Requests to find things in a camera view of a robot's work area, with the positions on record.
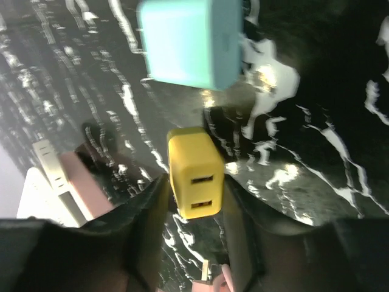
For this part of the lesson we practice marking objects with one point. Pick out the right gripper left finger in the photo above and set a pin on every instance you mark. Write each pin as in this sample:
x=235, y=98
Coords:
x=119, y=251

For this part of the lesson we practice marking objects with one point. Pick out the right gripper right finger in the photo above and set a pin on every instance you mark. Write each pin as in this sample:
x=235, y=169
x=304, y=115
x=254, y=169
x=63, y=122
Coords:
x=269, y=251

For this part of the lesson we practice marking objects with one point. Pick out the yellow USB charger plug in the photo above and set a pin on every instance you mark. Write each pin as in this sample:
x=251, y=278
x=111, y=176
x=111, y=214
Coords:
x=196, y=172

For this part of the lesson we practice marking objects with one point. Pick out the light teal USB-C charger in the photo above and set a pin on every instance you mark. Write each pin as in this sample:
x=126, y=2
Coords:
x=192, y=43

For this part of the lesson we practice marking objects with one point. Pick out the white plug on strip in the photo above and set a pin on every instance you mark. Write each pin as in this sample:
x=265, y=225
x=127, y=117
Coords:
x=46, y=193

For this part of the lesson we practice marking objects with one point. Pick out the pink power strip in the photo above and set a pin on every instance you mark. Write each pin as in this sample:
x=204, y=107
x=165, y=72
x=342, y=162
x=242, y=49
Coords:
x=89, y=197

